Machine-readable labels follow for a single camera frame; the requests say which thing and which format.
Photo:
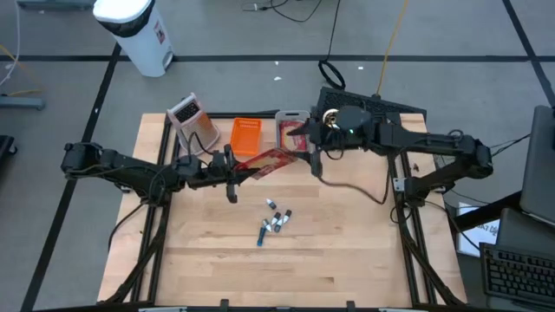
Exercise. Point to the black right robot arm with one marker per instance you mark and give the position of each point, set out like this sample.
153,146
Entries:
433,141

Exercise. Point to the red packet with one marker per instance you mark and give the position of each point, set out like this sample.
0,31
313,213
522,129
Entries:
273,161
289,138

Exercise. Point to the white plastic bin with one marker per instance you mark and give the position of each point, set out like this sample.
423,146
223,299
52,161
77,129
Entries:
292,115

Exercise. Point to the white trash can black rim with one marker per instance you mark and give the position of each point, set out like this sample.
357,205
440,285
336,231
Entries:
139,39

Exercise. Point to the grey laptop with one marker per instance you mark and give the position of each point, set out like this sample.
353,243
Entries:
539,164

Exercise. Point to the dark blue-capped tube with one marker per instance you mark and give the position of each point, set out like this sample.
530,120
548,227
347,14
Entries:
276,217
278,226

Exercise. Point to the white paper sheet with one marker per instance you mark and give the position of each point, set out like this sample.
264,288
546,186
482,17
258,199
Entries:
479,234

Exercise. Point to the black table frame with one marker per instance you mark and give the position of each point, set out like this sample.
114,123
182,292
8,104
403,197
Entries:
256,115

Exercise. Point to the blue capped marker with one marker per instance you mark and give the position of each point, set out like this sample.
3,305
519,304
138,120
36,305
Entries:
260,237

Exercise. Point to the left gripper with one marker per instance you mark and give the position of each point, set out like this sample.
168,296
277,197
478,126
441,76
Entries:
214,171

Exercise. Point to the black keyboard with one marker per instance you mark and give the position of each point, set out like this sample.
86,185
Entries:
516,273

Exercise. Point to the black mesh basket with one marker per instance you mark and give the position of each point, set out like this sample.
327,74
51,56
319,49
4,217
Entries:
368,100

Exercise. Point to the grey floor stand base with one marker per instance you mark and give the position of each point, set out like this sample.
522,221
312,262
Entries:
21,103

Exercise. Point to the orange plastic basket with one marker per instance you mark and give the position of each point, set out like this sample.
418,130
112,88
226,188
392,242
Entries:
246,136

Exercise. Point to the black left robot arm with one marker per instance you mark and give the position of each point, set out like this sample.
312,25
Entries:
130,171

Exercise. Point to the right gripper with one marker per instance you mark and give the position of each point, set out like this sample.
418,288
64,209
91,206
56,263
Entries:
329,136

